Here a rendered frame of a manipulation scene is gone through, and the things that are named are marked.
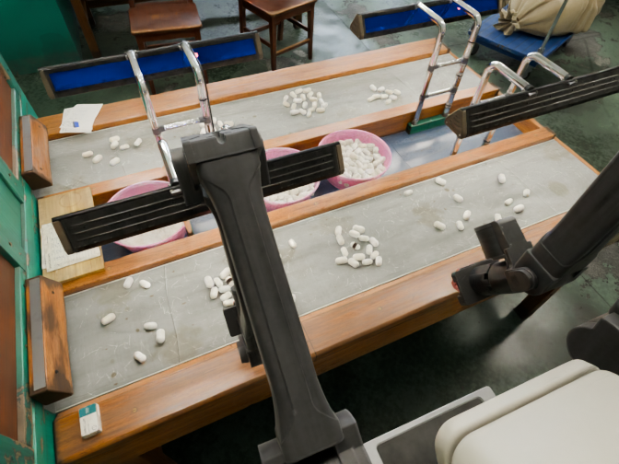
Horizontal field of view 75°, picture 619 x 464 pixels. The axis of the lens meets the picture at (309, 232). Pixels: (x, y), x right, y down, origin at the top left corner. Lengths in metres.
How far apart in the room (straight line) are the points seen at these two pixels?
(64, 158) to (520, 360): 2.01
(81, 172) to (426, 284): 1.17
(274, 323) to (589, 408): 0.30
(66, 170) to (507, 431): 1.46
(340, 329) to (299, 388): 0.65
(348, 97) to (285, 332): 1.47
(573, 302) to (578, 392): 1.91
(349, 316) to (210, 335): 0.36
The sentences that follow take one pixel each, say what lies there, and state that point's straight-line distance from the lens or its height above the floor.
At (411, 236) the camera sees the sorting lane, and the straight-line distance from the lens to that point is 1.29.
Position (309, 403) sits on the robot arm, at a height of 1.31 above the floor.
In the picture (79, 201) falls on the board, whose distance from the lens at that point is 1.42.
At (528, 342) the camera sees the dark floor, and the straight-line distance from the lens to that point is 2.16.
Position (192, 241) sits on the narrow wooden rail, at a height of 0.76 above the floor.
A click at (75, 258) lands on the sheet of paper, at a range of 1.28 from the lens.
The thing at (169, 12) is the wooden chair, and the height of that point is 0.46.
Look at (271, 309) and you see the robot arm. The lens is 0.40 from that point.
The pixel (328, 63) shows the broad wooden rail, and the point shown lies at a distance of 1.94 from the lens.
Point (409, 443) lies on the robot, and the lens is 0.72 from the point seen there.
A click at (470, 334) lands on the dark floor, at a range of 2.05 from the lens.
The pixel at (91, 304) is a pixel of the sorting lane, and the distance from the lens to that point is 1.23.
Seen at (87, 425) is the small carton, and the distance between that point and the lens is 1.05.
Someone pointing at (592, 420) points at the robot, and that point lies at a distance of 0.46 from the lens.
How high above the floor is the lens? 1.72
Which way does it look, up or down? 52 degrees down
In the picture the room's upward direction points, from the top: 4 degrees clockwise
